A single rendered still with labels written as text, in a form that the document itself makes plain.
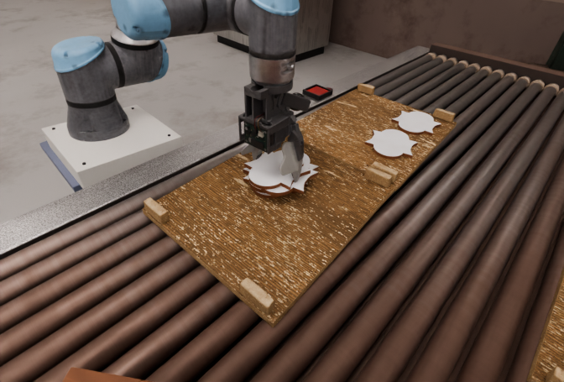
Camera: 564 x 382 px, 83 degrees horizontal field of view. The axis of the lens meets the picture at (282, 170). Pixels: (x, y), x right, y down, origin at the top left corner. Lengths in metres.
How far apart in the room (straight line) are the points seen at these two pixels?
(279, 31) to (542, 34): 3.81
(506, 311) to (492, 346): 0.07
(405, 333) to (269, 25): 0.49
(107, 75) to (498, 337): 0.95
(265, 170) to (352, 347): 0.35
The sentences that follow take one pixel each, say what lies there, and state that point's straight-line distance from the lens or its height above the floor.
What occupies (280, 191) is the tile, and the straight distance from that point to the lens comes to 0.63.
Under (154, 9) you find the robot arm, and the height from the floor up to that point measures 1.30.
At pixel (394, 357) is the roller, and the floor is 0.92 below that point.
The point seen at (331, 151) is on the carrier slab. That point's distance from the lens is 0.83.
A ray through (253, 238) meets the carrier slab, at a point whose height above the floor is 0.94.
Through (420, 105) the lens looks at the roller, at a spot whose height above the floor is 0.91.
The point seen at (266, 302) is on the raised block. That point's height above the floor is 0.96.
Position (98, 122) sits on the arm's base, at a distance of 0.95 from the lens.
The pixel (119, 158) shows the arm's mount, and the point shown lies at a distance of 0.88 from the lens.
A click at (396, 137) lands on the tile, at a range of 0.92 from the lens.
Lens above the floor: 1.39
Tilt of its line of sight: 38 degrees down
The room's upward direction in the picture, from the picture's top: 2 degrees clockwise
